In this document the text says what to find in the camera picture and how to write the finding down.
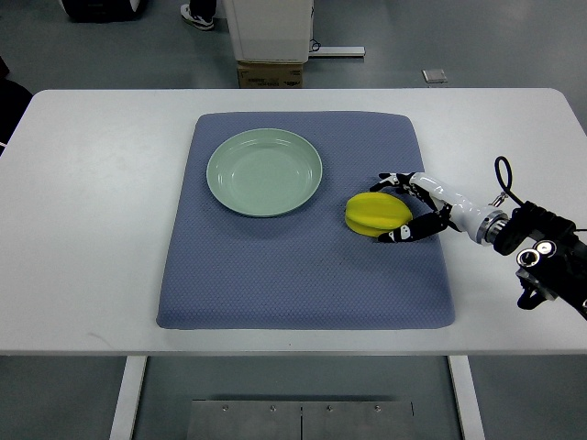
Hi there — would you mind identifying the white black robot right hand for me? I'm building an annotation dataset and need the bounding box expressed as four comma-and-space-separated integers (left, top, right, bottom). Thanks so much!
370, 172, 508, 246

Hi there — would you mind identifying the yellow starfruit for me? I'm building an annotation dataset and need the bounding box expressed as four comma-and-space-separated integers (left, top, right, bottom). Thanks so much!
345, 192, 413, 237

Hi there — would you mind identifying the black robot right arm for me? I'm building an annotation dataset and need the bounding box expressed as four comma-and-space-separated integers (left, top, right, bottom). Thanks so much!
480, 156, 586, 317

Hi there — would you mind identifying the small grey floor plate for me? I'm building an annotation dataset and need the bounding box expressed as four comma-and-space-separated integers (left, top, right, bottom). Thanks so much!
421, 69, 448, 84

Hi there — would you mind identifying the light green plate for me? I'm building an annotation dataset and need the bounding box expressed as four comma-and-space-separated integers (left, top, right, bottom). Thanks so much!
206, 128, 323, 217

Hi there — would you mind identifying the white table leg right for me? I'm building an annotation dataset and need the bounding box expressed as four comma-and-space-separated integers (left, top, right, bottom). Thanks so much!
448, 356, 486, 440

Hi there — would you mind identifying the white table leg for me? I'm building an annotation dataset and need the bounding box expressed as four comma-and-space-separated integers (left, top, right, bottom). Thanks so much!
448, 356, 486, 440
109, 356, 148, 440

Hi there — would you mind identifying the blue quilted mat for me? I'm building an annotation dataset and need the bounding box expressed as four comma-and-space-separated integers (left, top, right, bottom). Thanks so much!
157, 111, 455, 330

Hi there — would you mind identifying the cardboard box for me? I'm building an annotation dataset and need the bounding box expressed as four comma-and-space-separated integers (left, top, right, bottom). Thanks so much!
237, 61, 304, 89

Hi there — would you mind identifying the white cabinet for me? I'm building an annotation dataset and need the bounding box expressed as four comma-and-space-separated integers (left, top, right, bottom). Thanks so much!
223, 0, 314, 63

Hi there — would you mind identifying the white sneaker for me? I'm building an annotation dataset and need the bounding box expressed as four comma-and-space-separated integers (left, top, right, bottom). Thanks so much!
180, 4, 215, 31

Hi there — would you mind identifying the white table leg left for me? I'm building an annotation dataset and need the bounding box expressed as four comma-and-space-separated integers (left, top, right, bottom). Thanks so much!
109, 356, 148, 440

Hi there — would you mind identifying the black white wheeled object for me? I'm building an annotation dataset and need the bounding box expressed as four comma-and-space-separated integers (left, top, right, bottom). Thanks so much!
59, 0, 143, 23

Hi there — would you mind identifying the dark object at left edge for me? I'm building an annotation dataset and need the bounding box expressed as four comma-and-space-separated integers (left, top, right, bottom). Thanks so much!
0, 60, 33, 152

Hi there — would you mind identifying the white floor rail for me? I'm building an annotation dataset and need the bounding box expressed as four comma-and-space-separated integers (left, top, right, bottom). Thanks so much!
308, 46, 366, 58

